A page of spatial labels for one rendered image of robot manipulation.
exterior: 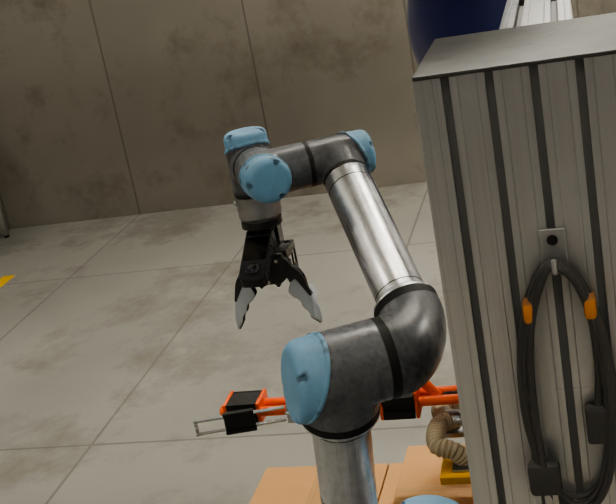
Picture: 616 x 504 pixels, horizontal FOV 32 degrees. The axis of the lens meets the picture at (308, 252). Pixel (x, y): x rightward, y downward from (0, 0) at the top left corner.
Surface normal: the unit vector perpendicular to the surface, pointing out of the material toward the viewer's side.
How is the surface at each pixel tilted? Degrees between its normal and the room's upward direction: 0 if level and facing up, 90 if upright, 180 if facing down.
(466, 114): 90
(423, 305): 37
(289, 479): 0
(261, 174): 90
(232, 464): 0
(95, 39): 90
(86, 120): 90
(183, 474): 0
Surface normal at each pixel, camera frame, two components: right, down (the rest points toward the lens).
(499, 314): -0.21, 0.35
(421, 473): -0.18, -0.93
